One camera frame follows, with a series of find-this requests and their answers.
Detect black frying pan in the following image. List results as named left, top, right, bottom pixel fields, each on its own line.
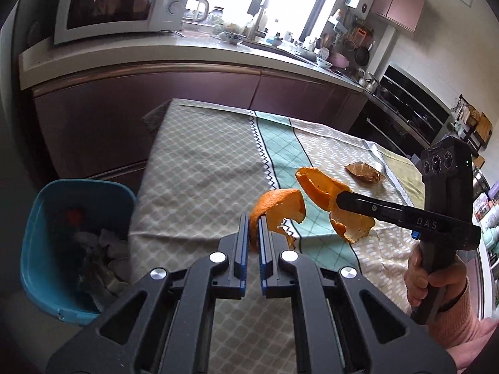
left=354, top=45, right=371, bottom=67

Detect pink wall cabinet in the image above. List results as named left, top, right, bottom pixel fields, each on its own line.
left=370, top=0, right=425, bottom=34

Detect patterned tablecloth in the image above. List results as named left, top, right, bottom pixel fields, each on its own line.
left=128, top=98, right=429, bottom=374

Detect metal faucet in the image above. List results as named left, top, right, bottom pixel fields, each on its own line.
left=249, top=6, right=268, bottom=41

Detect large steel pot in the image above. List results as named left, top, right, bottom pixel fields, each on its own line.
left=472, top=165, right=490, bottom=199

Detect crumpled white tissue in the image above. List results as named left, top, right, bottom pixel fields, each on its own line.
left=74, top=228, right=129, bottom=267

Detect wooden shelf rack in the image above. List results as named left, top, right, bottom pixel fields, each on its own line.
left=452, top=93, right=494, bottom=152

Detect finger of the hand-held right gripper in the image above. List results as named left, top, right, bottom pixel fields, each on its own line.
left=336, top=190, right=419, bottom=231

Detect long orange peel piece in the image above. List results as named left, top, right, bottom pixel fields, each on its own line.
left=295, top=167, right=377, bottom=244

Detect black built-in oven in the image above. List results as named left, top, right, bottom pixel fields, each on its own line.
left=349, top=64, right=455, bottom=164

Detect red scrap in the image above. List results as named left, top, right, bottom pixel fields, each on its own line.
left=64, top=208, right=84, bottom=227

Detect grey crumpled wrapper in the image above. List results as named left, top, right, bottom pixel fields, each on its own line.
left=78, top=251, right=129, bottom=312

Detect pale kitchen countertop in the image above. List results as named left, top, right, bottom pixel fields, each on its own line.
left=19, top=27, right=365, bottom=94

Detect curled orange peel piece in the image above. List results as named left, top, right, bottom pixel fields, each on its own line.
left=249, top=189, right=305, bottom=253

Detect glass kettle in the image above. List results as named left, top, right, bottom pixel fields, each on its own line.
left=183, top=0, right=210, bottom=22

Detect kitchen window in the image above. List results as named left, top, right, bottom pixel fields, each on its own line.
left=191, top=0, right=340, bottom=43

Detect brown dried leaf scrap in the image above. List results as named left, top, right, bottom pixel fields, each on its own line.
left=345, top=161, right=386, bottom=185

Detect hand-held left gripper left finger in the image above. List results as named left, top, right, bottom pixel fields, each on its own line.
left=46, top=213, right=250, bottom=374

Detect maroon kitchen cabinet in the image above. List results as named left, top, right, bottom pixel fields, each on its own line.
left=31, top=64, right=369, bottom=184

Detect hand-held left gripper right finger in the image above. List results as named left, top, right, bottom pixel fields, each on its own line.
left=257, top=215, right=457, bottom=374

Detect person's right forearm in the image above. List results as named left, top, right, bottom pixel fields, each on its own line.
left=431, top=276, right=499, bottom=374

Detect person's right hand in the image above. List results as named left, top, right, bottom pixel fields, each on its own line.
left=403, top=246, right=469, bottom=316

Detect blue plastic trash bin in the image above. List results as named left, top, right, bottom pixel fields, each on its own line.
left=19, top=179, right=138, bottom=327

